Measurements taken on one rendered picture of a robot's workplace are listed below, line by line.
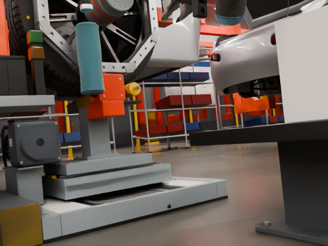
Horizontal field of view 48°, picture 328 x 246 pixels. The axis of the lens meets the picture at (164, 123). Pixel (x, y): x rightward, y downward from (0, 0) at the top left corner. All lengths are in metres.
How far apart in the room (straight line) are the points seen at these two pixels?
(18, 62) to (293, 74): 0.77
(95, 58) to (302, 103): 0.74
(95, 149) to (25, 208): 0.53
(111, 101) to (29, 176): 0.43
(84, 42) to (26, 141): 0.43
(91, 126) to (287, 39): 0.92
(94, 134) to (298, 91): 0.91
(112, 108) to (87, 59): 0.25
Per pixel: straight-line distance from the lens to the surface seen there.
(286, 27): 1.13
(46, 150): 1.50
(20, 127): 1.49
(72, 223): 1.28
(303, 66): 1.09
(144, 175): 1.62
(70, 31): 2.10
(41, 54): 1.22
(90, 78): 1.37
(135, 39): 1.78
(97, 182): 1.51
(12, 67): 1.13
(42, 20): 1.50
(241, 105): 5.93
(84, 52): 1.39
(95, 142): 1.65
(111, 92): 1.53
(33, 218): 1.24
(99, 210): 1.32
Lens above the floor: 0.30
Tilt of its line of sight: 2 degrees up
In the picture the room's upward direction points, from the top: 6 degrees counter-clockwise
